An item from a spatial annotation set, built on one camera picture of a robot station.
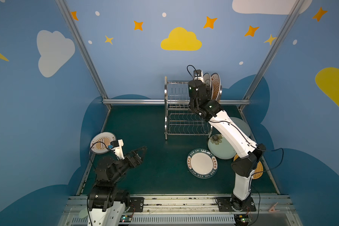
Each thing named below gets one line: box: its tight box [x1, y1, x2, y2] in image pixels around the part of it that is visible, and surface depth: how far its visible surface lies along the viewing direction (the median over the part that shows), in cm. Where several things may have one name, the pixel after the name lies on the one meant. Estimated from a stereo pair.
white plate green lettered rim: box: [186, 148, 218, 179], surface depth 91 cm
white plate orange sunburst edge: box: [89, 131, 117, 154], surface depth 103 cm
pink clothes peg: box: [268, 201, 281, 213], surface depth 75 cm
